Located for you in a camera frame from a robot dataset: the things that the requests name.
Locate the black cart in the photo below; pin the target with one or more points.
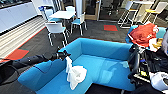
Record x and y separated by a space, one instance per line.
143 66

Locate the white low table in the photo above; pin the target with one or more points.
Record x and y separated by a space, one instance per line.
62 14

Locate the white t-shirt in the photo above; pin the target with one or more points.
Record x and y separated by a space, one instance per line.
77 75

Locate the white chair blue seat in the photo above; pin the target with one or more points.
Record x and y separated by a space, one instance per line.
51 15
78 21

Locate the blue sofa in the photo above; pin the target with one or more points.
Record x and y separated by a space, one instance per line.
103 63

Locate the wood framed glass door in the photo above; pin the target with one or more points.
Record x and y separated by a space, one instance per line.
91 8

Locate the black office chair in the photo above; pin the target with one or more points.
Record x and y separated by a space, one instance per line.
115 6

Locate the red cloth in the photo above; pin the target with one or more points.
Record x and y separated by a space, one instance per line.
143 35

